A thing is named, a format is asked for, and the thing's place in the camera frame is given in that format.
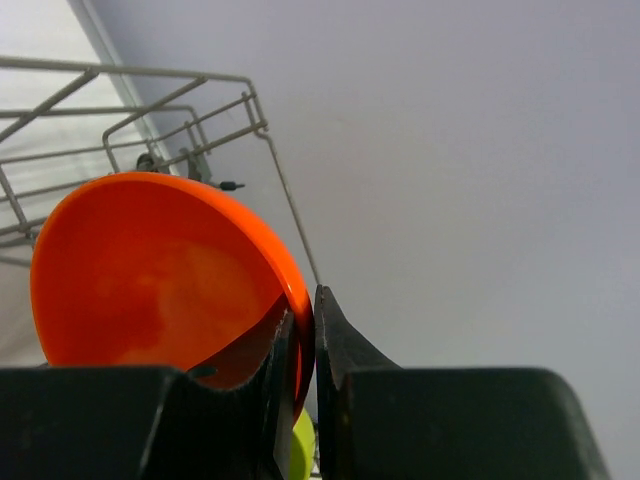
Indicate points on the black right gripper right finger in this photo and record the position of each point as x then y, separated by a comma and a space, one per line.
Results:
378, 420

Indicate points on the lime green bowl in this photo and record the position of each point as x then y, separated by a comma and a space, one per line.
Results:
303, 447

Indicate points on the orange round bowl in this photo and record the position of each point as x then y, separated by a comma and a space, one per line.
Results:
149, 268

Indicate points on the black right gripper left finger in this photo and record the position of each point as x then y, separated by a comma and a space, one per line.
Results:
149, 423

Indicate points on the grey wire dish rack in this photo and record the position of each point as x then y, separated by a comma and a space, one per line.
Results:
65, 123

